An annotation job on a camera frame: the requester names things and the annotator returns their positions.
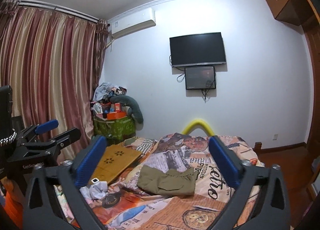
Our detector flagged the green patterned storage bag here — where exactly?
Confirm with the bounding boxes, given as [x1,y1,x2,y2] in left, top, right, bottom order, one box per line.
[93,115,136,143]

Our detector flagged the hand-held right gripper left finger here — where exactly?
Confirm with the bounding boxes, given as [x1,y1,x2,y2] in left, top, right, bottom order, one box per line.
[23,135,111,230]

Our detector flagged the curtain rail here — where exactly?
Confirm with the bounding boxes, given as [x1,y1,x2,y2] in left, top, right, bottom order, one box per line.
[7,0,106,24]

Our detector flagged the wooden lap desk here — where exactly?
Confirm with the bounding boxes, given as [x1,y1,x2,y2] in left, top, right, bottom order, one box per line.
[88,144,143,185]

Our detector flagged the white air conditioner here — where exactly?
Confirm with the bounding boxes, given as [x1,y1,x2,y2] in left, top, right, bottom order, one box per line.
[109,8,157,39]

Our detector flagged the white crumpled cloth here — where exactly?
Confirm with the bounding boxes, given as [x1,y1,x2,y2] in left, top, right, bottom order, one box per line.
[79,181,108,200]

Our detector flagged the yellow foam tube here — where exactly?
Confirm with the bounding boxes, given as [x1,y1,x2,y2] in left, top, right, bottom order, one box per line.
[181,118,214,137]

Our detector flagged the small black wall screen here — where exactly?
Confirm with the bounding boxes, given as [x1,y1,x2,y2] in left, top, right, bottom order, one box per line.
[184,66,216,90]

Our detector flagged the black wall television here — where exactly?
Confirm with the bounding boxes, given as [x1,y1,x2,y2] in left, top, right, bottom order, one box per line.
[169,32,227,68]

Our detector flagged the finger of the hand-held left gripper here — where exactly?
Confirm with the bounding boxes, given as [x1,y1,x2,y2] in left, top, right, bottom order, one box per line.
[22,119,59,143]
[41,127,82,153]

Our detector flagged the olive green pants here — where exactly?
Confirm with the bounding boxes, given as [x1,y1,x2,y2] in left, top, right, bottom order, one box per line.
[137,165,198,195]

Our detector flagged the newspaper print blanket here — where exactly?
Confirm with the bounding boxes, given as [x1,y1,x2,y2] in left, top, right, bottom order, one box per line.
[57,132,265,230]

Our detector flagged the orange box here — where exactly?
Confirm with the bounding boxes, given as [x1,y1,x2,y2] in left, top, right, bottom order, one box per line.
[106,111,127,121]

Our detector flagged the grey plush toy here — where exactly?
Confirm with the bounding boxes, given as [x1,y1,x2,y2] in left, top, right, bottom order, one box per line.
[110,94,144,124]

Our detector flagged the pile of mixed clutter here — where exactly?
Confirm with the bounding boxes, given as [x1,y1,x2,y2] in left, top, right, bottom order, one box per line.
[91,82,128,116]

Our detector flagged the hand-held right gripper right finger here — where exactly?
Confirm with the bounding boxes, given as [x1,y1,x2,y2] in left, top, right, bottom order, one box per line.
[208,135,292,230]

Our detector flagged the person's orange clothing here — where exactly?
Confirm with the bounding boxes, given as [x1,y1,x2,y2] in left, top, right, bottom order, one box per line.
[4,187,26,223]

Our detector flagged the striped pink curtain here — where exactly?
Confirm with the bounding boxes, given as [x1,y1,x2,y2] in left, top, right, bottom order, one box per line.
[0,1,110,168]

